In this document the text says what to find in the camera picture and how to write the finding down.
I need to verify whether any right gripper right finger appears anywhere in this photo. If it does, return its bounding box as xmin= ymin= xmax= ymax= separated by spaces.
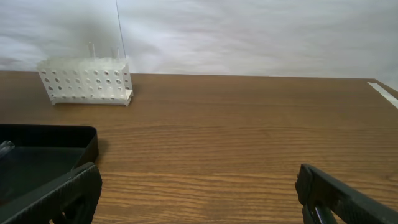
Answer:
xmin=294 ymin=163 xmax=398 ymax=224

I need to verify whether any black tray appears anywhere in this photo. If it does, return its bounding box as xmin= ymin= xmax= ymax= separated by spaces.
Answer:
xmin=0 ymin=123 xmax=100 ymax=206

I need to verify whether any white test tube rack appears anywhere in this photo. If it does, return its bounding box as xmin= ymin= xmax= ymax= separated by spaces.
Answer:
xmin=36 ymin=57 xmax=134 ymax=107

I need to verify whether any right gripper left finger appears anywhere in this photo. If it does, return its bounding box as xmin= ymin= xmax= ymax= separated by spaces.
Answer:
xmin=0 ymin=161 xmax=103 ymax=224

